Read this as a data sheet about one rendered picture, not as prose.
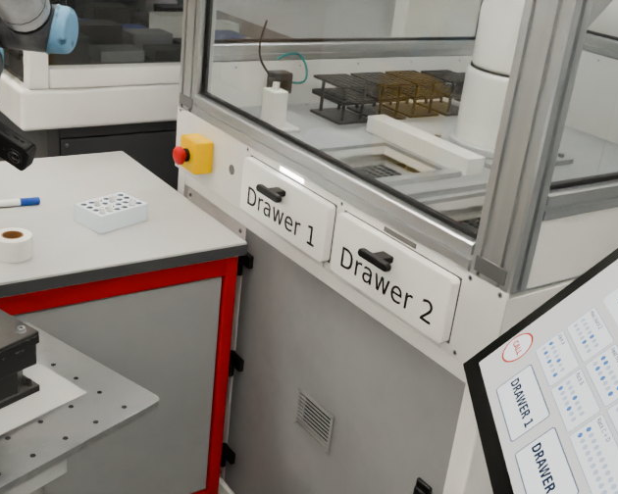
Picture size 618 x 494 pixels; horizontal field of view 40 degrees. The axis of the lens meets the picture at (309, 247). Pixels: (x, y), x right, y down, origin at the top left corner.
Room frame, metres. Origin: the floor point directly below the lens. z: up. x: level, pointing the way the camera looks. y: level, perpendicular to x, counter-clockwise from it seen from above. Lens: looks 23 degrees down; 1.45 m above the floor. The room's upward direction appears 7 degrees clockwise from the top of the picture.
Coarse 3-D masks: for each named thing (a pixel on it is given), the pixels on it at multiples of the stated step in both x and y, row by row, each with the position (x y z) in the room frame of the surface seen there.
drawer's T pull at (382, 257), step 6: (360, 252) 1.28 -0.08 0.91; (366, 252) 1.27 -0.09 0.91; (378, 252) 1.27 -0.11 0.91; (384, 252) 1.28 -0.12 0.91; (366, 258) 1.26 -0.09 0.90; (372, 258) 1.25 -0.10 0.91; (378, 258) 1.25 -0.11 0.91; (384, 258) 1.25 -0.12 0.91; (390, 258) 1.26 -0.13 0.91; (372, 264) 1.25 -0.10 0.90; (378, 264) 1.24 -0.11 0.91; (384, 264) 1.23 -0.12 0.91; (384, 270) 1.23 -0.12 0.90
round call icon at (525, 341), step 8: (528, 328) 0.83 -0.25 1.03; (520, 336) 0.83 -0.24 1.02; (528, 336) 0.82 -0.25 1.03; (504, 344) 0.84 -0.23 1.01; (512, 344) 0.83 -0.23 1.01; (520, 344) 0.82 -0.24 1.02; (528, 344) 0.81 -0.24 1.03; (536, 344) 0.80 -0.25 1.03; (504, 352) 0.82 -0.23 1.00; (512, 352) 0.81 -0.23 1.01; (520, 352) 0.80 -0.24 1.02; (528, 352) 0.79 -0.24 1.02; (504, 360) 0.81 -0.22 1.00; (512, 360) 0.80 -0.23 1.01; (504, 368) 0.80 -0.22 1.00
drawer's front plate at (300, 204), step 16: (256, 160) 1.63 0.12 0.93; (256, 176) 1.60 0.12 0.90; (272, 176) 1.55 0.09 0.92; (256, 192) 1.59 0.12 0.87; (288, 192) 1.51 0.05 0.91; (304, 192) 1.47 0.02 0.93; (256, 208) 1.59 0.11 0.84; (272, 208) 1.55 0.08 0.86; (288, 208) 1.50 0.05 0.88; (304, 208) 1.46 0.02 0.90; (320, 208) 1.43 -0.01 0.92; (272, 224) 1.54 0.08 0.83; (288, 224) 1.50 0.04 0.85; (304, 224) 1.46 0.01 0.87; (320, 224) 1.42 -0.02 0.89; (288, 240) 1.49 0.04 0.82; (304, 240) 1.46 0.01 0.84; (320, 240) 1.42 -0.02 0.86; (320, 256) 1.41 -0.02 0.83
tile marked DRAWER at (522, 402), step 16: (528, 368) 0.77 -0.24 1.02; (512, 384) 0.76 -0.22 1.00; (528, 384) 0.74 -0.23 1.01; (512, 400) 0.74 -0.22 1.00; (528, 400) 0.72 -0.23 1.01; (544, 400) 0.70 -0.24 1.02; (512, 416) 0.71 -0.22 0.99; (528, 416) 0.70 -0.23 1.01; (544, 416) 0.68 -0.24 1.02; (512, 432) 0.69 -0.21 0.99
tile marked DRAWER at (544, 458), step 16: (544, 432) 0.66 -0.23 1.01; (528, 448) 0.66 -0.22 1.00; (544, 448) 0.64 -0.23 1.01; (560, 448) 0.63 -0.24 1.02; (528, 464) 0.64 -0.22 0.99; (544, 464) 0.63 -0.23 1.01; (560, 464) 0.61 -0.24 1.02; (528, 480) 0.62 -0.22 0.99; (544, 480) 0.61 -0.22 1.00; (560, 480) 0.60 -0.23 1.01; (576, 480) 0.58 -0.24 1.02
